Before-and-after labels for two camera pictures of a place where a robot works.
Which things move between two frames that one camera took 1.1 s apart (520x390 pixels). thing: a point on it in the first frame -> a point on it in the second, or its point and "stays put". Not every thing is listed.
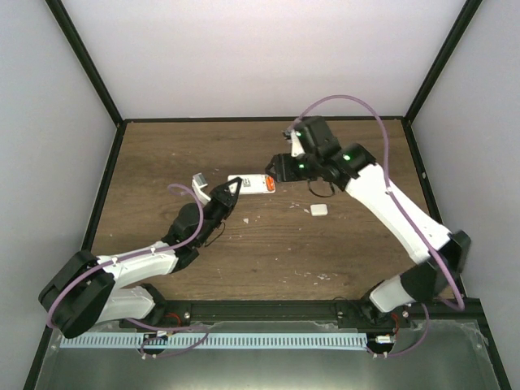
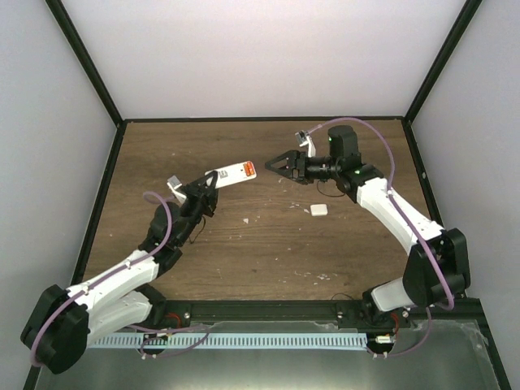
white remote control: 252,184 -> 235,174
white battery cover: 318,210 stays put
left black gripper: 227,201 -> 207,197
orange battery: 270,183 -> 249,167
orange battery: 270,184 -> 249,170
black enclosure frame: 70,308 stays put
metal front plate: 437,355 stays put
